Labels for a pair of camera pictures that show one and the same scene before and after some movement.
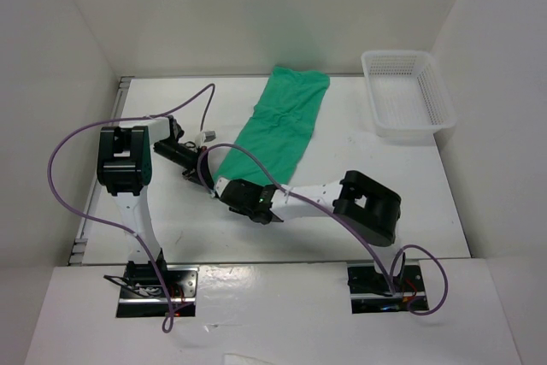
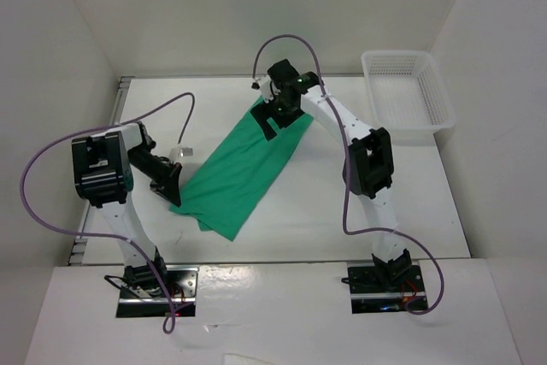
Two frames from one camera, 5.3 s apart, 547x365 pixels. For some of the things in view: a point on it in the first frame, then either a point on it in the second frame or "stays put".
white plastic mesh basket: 408,96 stays put
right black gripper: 250,184 -> 262,112
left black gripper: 191,173 -> 170,191
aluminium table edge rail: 78,253 stays put
